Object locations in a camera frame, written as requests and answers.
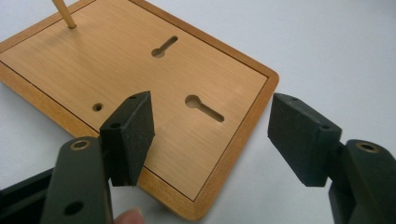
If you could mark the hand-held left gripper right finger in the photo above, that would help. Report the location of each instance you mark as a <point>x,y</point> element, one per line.
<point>302,140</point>

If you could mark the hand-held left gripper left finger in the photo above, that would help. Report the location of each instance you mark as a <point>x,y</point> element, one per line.
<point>129,140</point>

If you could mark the wooden photo frame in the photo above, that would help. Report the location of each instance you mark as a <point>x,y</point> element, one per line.
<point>193,140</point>

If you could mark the wooden frame stand peg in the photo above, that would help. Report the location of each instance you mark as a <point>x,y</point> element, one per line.
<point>64,14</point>

